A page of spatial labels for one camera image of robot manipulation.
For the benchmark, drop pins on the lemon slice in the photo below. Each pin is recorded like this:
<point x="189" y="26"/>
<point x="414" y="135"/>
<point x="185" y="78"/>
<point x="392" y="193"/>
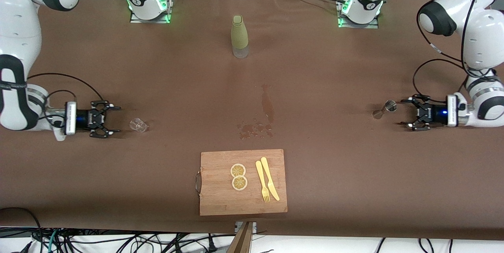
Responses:
<point x="238" y="170"/>
<point x="239" y="183"/>

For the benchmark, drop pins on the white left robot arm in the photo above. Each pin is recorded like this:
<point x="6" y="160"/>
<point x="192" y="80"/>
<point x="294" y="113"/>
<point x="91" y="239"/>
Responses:
<point x="484" y="36"/>

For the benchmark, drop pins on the metal clamp bracket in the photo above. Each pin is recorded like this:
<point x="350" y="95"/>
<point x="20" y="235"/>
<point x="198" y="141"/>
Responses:
<point x="254" y="226"/>

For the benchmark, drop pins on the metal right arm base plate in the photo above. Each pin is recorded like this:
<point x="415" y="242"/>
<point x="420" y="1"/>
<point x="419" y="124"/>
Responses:
<point x="165" y="18"/>

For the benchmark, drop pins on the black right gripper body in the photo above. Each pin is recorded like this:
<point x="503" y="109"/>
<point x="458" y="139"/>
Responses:
<point x="84" y="119"/>

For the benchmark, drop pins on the yellow plastic knife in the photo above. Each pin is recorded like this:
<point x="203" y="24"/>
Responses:
<point x="269" y="178"/>

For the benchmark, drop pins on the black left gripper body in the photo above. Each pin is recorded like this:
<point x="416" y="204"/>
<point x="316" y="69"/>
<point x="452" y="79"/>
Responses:
<point x="436" y="114"/>

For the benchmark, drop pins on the clear glass cup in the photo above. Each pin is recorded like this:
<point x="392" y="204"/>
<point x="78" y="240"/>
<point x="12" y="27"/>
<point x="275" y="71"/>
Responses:
<point x="138" y="125"/>

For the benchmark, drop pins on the yellow plastic fork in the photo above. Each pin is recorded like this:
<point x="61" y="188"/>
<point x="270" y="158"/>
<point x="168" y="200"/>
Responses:
<point x="261" y="180"/>

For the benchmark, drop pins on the brown table cover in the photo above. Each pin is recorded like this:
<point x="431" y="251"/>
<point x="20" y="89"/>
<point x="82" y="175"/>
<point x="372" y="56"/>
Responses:
<point x="118" y="174"/>

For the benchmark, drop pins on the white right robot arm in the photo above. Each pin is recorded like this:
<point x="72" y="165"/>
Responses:
<point x="19" y="40"/>

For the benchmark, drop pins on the wooden beam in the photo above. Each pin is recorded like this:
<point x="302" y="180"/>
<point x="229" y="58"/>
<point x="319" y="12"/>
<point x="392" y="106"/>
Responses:
<point x="241" y="241"/>

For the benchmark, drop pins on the wooden cutting board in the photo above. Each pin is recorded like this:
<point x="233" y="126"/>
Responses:
<point x="244" y="201"/>

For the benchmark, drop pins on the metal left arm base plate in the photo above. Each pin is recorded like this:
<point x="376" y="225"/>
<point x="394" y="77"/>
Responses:
<point x="374" y="25"/>

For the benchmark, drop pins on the metal jigger measuring cup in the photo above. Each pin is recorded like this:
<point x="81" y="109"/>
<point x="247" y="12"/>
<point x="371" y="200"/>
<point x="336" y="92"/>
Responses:
<point x="385" y="109"/>

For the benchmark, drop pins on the black power plug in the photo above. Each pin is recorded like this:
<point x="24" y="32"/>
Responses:
<point x="212" y="244"/>

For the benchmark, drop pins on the green sleeved glass bottle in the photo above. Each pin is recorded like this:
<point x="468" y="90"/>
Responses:
<point x="239" y="34"/>

